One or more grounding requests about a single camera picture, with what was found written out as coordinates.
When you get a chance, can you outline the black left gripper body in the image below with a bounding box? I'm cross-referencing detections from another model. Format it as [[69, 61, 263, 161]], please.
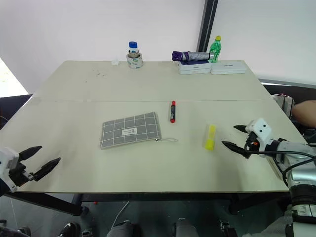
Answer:
[[8, 160, 35, 187]]

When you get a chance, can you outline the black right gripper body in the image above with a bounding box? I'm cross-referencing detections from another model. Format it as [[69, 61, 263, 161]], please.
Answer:
[[244, 131, 260, 153]]

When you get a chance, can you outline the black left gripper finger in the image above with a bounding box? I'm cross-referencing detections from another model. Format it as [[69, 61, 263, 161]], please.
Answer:
[[32, 158, 61, 182], [18, 146, 43, 161]]

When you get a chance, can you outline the grey checked pencil pouch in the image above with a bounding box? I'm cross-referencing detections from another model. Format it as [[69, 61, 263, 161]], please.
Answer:
[[99, 111, 179, 151]]

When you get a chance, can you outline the yellow highlighter pen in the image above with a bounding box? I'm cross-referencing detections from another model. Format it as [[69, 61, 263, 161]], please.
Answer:
[[204, 124, 218, 151]]

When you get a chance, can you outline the dark seat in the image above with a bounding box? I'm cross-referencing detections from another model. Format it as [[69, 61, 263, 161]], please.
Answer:
[[0, 93, 34, 131]]

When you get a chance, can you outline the flat white box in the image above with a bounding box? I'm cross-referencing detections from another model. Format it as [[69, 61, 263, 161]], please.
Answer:
[[210, 61, 247, 76]]

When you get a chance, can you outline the bare skin of bystander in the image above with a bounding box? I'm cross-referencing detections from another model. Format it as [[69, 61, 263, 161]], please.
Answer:
[[292, 99, 316, 123]]

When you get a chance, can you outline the shiny black rounded shape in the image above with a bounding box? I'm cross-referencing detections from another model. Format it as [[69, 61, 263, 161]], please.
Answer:
[[57, 221, 81, 237]]

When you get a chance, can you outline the red and black marker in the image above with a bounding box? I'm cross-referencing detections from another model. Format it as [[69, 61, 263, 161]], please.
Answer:
[[169, 100, 178, 123]]

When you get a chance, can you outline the white box with dark lid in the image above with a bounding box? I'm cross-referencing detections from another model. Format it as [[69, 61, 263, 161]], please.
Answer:
[[177, 60, 212, 76]]

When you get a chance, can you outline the green bottle with yellow cap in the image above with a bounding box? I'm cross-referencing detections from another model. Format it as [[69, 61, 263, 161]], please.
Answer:
[[209, 36, 222, 64]]

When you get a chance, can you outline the folded grey and purple umbrella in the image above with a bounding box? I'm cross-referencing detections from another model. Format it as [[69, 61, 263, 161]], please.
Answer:
[[171, 50, 215, 63]]

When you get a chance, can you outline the grey rounded shape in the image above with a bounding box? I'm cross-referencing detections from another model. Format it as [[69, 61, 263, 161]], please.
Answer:
[[172, 217, 198, 237], [106, 220, 142, 237]]

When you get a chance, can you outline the white patterned tape roll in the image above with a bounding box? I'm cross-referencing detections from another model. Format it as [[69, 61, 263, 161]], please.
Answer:
[[126, 51, 145, 70]]

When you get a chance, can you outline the white bottle with blue cap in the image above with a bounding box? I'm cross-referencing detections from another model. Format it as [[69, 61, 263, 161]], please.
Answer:
[[128, 41, 139, 56]]

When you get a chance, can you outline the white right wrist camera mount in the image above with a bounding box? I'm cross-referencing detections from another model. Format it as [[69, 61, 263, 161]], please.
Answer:
[[245, 118, 274, 152]]

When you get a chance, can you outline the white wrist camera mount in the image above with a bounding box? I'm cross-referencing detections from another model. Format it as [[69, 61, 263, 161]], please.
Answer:
[[0, 147, 21, 194], [245, 118, 274, 152]]

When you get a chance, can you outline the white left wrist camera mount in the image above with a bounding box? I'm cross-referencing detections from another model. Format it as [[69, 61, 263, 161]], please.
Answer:
[[0, 147, 21, 194]]

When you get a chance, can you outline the white bag with red string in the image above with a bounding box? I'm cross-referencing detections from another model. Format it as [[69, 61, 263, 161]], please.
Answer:
[[272, 94, 296, 117]]

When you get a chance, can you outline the white cable under table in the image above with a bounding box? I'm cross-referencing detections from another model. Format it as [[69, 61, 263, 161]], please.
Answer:
[[111, 201, 130, 231]]

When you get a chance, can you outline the black table frame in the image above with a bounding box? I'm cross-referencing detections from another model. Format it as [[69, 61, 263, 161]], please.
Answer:
[[0, 191, 292, 216]]

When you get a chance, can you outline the dark vertical wall post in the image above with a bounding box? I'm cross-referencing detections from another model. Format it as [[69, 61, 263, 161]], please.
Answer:
[[197, 0, 219, 54]]

